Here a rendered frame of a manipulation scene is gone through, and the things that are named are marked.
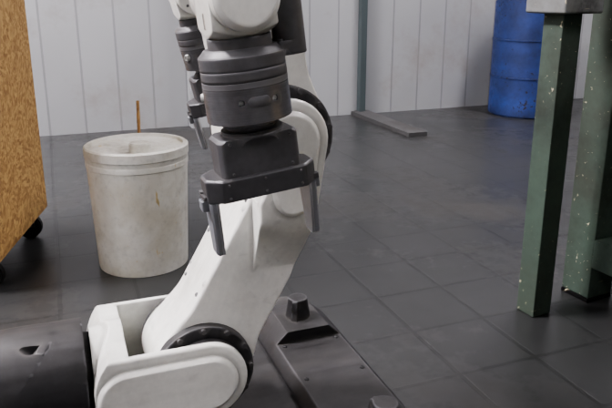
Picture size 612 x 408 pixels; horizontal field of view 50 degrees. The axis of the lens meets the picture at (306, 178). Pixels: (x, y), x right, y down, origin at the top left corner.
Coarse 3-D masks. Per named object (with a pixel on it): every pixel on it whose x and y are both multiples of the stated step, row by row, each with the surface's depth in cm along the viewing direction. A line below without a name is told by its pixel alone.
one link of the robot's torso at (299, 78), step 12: (288, 60) 87; (300, 60) 88; (288, 72) 88; (300, 72) 88; (300, 84) 89; (300, 96) 88; (312, 96) 88; (324, 108) 89; (324, 120) 90; (216, 132) 94
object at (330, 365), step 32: (64, 320) 93; (288, 320) 123; (320, 320) 123; (0, 352) 85; (32, 352) 87; (64, 352) 87; (256, 352) 120; (288, 352) 116; (320, 352) 116; (352, 352) 116; (0, 384) 83; (32, 384) 84; (64, 384) 86; (256, 384) 110; (288, 384) 109; (320, 384) 106; (352, 384) 106; (384, 384) 107
